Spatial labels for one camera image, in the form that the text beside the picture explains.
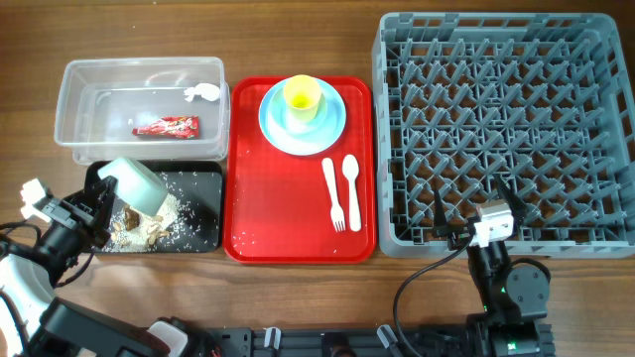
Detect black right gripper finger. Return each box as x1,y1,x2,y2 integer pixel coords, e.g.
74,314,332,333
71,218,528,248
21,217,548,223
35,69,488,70
434,190,447,229
494,175,527,218

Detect green bowl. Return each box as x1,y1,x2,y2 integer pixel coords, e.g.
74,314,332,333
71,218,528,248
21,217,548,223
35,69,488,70
97,158,168,216

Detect red snack wrapper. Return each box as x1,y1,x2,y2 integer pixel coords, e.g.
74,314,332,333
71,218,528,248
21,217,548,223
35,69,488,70
132,116,199,140

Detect white tissue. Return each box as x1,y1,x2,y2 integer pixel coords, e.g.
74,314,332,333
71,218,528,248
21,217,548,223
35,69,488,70
184,83,221,102

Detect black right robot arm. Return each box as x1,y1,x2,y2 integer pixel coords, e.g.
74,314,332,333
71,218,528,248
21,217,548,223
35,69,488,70
433,176,555,356

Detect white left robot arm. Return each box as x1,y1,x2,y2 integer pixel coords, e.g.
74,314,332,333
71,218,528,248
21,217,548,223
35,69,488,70
1,177,190,356

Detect black waste tray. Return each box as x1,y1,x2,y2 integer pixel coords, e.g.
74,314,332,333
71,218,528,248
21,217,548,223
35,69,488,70
83,160,224,254

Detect grey dishwasher rack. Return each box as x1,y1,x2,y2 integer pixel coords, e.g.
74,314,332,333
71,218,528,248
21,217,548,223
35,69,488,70
372,12,634,259

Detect rice and food scraps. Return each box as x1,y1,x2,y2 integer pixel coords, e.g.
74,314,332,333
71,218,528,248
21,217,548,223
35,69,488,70
101,173,219,253

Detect white plastic fork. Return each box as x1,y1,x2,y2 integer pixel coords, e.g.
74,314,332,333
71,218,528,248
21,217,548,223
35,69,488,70
321,158,345,232

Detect white plastic spoon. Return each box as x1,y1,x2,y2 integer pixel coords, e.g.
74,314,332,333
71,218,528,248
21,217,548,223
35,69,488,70
342,154,361,232

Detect clear plastic bin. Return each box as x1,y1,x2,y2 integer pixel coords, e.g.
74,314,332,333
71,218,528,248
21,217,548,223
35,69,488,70
54,57,230,165

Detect light blue plate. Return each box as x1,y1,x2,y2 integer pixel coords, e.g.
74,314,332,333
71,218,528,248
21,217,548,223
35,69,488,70
258,78,346,156

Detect red plastic tray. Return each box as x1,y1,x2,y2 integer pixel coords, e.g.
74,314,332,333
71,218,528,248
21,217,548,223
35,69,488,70
223,76,377,264

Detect yellow plastic cup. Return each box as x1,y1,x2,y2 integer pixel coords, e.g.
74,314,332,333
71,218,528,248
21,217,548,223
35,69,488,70
283,74,322,123

